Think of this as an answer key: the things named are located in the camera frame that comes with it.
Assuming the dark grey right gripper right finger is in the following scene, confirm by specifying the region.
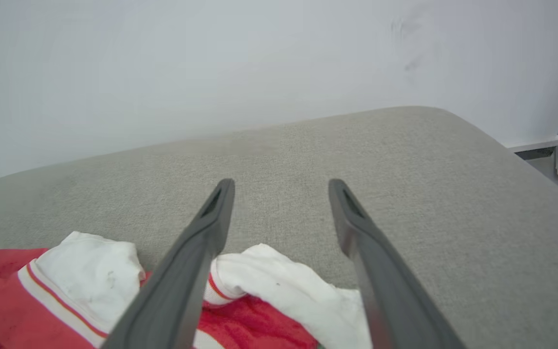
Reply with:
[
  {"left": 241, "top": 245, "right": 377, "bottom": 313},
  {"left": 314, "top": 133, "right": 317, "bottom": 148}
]
[{"left": 329, "top": 179, "right": 466, "bottom": 349}]

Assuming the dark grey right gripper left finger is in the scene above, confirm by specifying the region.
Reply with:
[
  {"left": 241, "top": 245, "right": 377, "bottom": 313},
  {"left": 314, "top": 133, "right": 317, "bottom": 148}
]
[{"left": 102, "top": 178, "right": 236, "bottom": 349}]

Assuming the red and white shirt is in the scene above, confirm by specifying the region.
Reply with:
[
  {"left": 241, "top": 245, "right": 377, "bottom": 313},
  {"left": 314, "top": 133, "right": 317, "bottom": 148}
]
[{"left": 0, "top": 231, "right": 374, "bottom": 349}]

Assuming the grey fabric sofa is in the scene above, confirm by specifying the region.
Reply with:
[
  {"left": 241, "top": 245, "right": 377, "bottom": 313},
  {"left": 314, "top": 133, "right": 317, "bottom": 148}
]
[{"left": 0, "top": 106, "right": 558, "bottom": 349}]

